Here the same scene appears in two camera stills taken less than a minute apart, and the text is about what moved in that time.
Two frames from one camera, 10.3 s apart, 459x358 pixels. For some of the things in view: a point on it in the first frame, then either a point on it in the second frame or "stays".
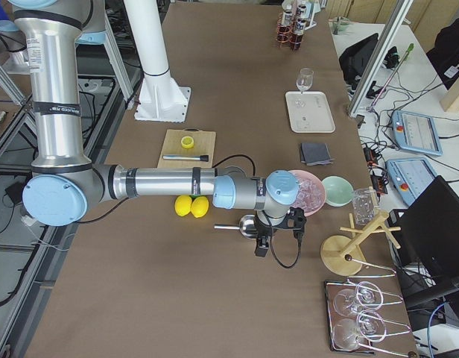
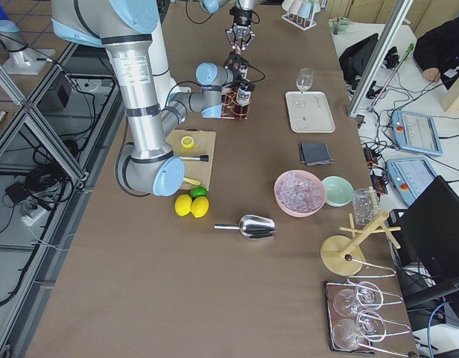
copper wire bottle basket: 287,25 -> 230,109
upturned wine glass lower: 370,327 stays
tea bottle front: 298,34 -> 243,100
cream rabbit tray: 309,112 stays
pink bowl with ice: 311,193 stays
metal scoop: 247,226 stays
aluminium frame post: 379,56 stays
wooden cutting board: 203,145 stays
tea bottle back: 303,10 -> 244,71
